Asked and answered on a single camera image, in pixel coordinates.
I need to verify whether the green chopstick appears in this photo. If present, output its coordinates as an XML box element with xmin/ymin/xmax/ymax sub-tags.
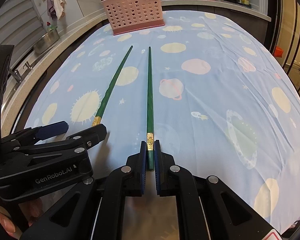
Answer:
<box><xmin>92</xmin><ymin>46</ymin><xmax>133</xmax><ymax>127</ymax></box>
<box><xmin>147</xmin><ymin>47</ymin><xmax>154</xmax><ymax>171</ymax></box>

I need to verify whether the person's left hand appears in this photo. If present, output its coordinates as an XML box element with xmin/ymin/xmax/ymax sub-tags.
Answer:
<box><xmin>0</xmin><ymin>198</ymin><xmax>43</xmax><ymax>239</ymax></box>

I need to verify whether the sink faucet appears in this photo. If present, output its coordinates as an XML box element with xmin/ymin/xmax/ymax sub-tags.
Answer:
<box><xmin>9</xmin><ymin>61</ymin><xmax>33</xmax><ymax>83</ymax></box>

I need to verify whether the blue planet-pattern tablecloth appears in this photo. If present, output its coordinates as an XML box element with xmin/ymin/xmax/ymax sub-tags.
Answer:
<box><xmin>26</xmin><ymin>11</ymin><xmax>300</xmax><ymax>232</ymax></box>

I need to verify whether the steel pot on counter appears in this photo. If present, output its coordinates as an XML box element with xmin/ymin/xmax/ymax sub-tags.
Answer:
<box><xmin>33</xmin><ymin>29</ymin><xmax>60</xmax><ymax>54</ymax></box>

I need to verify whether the green dish soap bottle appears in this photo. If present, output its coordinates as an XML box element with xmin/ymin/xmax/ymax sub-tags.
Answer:
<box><xmin>46</xmin><ymin>22</ymin><xmax>57</xmax><ymax>32</ymax></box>

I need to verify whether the purple hanging towel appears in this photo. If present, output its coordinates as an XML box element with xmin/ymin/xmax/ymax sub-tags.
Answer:
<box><xmin>47</xmin><ymin>0</ymin><xmax>57</xmax><ymax>21</ymax></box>

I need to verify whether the pink hanging towel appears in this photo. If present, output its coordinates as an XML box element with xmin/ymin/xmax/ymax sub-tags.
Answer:
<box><xmin>52</xmin><ymin>0</ymin><xmax>66</xmax><ymax>20</ymax></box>

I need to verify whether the pink perforated utensil holder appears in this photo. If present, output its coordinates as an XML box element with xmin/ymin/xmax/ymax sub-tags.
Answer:
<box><xmin>102</xmin><ymin>0</ymin><xmax>165</xmax><ymax>35</ymax></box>

